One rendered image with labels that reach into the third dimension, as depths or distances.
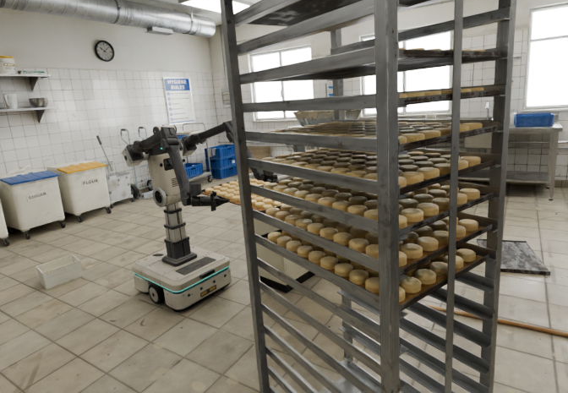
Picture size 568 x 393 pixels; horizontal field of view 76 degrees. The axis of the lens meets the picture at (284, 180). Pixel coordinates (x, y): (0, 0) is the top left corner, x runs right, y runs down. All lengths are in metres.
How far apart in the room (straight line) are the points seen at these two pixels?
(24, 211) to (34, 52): 2.19
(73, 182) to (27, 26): 2.16
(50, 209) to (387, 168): 5.02
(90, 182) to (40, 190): 0.63
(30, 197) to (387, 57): 4.97
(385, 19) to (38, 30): 5.82
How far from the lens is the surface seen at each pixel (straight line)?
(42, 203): 5.42
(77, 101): 6.35
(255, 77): 1.13
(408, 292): 0.96
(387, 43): 0.72
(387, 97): 0.71
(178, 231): 2.91
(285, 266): 2.74
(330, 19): 0.87
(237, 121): 1.20
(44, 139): 6.11
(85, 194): 5.65
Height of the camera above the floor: 1.43
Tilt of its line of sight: 12 degrees down
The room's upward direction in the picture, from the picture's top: 4 degrees counter-clockwise
